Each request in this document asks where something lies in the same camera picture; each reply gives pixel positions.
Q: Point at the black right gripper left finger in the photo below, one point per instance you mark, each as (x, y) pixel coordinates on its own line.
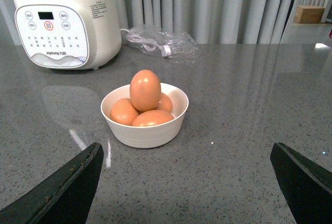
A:
(63, 197)

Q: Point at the brown front bowl egg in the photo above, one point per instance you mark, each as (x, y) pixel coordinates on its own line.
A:
(151, 118)

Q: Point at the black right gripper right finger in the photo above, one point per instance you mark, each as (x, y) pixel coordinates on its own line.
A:
(305, 185)

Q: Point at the grey curtain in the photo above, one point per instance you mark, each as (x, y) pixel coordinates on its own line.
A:
(212, 21)

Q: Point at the brown back bowl egg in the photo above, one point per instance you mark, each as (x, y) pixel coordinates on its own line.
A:
(164, 103)

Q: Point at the clear plastic bag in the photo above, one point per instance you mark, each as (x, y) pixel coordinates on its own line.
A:
(152, 40)

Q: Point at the brown left bowl egg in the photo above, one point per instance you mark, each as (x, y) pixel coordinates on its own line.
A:
(123, 112)

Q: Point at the white soy milk maker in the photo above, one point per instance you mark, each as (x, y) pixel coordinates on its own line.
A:
(68, 34)

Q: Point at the cardboard box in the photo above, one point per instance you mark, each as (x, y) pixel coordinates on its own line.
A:
(308, 14)

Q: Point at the brown bowl egg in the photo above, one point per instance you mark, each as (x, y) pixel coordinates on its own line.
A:
(123, 112)
(151, 118)
(164, 103)

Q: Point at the white bowl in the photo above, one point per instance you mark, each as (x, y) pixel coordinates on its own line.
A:
(147, 137)

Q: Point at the brown top egg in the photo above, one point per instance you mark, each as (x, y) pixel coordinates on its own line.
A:
(145, 90)

